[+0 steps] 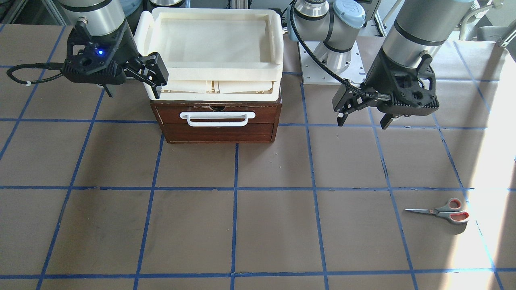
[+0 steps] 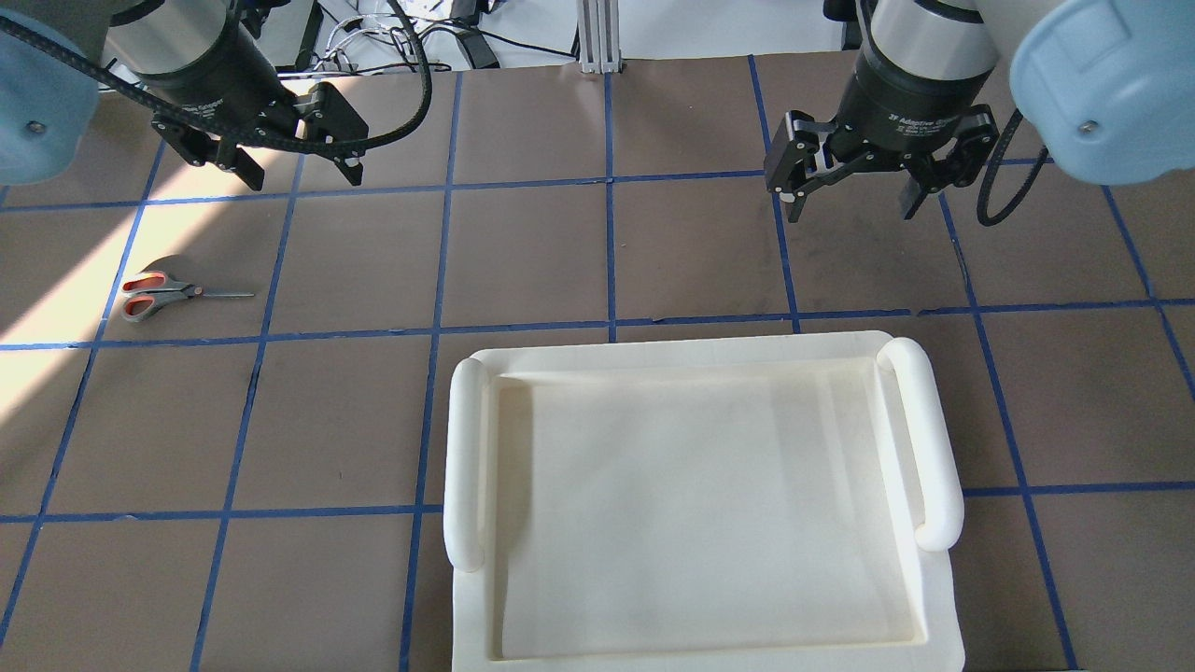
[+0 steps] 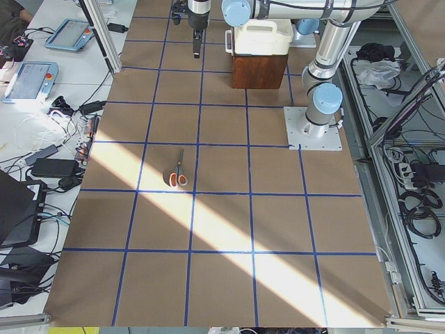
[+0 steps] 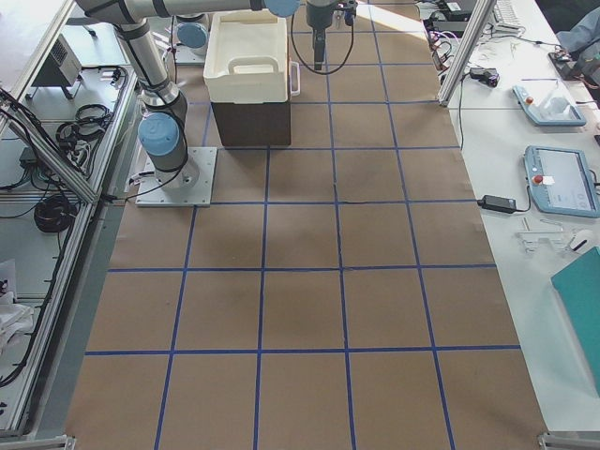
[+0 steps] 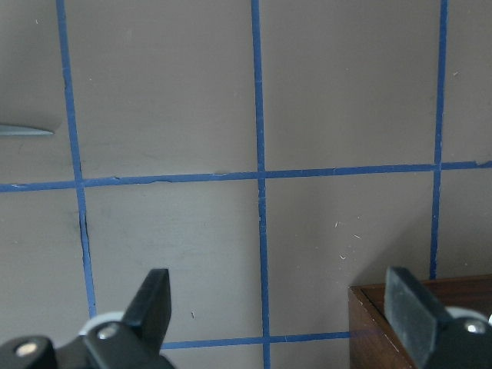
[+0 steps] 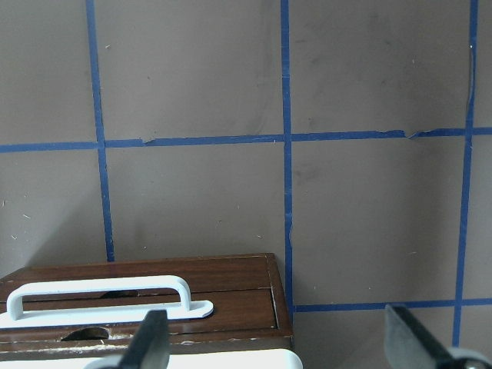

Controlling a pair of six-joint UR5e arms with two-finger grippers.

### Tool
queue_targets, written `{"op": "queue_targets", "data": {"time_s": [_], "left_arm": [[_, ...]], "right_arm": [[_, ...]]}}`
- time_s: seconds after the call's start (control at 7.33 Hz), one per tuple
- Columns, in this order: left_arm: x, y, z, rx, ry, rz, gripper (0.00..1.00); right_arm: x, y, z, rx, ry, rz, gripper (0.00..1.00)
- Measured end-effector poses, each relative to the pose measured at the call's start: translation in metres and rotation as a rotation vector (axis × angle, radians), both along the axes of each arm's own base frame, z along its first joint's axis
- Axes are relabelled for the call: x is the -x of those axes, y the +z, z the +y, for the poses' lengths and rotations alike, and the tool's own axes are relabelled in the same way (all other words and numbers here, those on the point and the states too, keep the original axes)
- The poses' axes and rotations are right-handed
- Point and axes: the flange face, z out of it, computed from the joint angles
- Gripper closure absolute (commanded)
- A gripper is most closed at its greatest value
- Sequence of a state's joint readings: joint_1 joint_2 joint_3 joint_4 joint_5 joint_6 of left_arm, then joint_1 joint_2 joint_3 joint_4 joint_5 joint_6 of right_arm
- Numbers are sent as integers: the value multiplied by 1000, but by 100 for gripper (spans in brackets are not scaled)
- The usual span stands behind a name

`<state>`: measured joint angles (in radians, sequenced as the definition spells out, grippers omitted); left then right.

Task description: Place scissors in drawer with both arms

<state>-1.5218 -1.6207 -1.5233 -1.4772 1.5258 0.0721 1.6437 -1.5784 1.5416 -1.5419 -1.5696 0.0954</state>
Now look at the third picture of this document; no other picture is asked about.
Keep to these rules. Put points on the white drawer handle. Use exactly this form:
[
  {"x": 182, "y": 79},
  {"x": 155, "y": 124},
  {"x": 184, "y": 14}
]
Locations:
[{"x": 228, "y": 42}]

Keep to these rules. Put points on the black laptop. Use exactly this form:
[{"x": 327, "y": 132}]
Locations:
[{"x": 21, "y": 206}]

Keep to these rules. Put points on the blue teach pendant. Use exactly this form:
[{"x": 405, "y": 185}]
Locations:
[
  {"x": 32, "y": 80},
  {"x": 71, "y": 35}
]

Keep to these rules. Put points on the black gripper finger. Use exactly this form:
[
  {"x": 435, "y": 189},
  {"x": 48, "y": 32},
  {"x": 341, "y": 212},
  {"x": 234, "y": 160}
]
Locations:
[{"x": 197, "y": 43}]

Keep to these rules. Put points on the blue teach pendant far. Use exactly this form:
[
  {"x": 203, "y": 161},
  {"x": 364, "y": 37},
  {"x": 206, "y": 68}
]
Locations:
[{"x": 71, "y": 35}]

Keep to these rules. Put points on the brown wooden drawer cabinet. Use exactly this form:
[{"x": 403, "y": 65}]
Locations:
[{"x": 258, "y": 72}]

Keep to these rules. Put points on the aluminium frame post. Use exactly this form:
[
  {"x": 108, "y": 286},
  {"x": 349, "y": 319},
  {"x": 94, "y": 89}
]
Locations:
[{"x": 94, "y": 15}]

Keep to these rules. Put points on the white plastic tray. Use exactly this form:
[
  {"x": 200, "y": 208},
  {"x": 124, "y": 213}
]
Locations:
[{"x": 263, "y": 37}]

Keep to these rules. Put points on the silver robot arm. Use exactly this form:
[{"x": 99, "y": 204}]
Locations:
[{"x": 343, "y": 19}]

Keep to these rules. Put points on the blue teach pendant near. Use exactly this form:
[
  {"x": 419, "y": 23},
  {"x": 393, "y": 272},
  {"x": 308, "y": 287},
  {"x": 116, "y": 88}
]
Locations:
[{"x": 32, "y": 80}]

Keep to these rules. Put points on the grey orange scissors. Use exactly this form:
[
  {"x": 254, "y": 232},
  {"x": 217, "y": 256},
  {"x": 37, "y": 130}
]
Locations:
[{"x": 177, "y": 177}]

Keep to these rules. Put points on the black white cloth pile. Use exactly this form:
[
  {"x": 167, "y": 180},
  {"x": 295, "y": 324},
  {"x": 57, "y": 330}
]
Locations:
[{"x": 382, "y": 69}]

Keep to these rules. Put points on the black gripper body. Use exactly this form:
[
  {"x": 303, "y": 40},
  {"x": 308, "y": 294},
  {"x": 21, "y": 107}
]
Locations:
[{"x": 197, "y": 20}]

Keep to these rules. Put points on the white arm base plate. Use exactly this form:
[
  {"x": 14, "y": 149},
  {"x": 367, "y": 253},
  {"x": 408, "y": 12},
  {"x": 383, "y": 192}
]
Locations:
[{"x": 303, "y": 135}]

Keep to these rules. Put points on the black power adapter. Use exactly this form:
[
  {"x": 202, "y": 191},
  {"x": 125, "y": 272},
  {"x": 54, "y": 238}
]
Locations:
[{"x": 54, "y": 168}]

